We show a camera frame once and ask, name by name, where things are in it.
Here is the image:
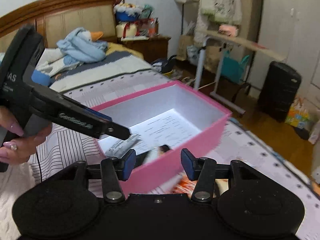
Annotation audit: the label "wooden nightstand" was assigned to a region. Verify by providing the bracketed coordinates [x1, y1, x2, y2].
[118, 35, 171, 63]

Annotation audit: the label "silver snack wrapper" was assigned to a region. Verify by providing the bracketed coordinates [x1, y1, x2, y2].
[104, 134, 140, 159]

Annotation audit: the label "white cabinet drawers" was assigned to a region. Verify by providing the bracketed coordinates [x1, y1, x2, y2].
[306, 62, 320, 108]

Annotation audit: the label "blue goose plush toy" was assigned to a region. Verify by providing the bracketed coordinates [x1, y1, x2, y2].
[31, 27, 108, 86]

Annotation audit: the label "black snack bar wrapper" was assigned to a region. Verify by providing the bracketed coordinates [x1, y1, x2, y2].
[134, 144, 173, 167]

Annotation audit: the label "person left hand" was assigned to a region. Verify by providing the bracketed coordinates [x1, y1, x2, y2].
[1, 106, 52, 165]

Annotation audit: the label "pink cardboard box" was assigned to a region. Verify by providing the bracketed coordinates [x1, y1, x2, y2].
[93, 81, 231, 195]

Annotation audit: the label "striped white bed sheet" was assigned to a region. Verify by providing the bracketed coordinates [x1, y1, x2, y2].
[1, 70, 319, 239]

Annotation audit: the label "wooden bed headboard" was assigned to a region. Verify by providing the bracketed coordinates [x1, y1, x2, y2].
[1, 0, 121, 52]

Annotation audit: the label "black suitcase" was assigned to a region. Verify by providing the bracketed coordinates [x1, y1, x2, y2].
[257, 61, 302, 122]

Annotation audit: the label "colourful toy box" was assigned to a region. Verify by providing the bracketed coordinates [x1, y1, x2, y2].
[285, 96, 315, 131]

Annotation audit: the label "orange snack bag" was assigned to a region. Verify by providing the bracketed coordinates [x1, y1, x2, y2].
[159, 172, 228, 198]

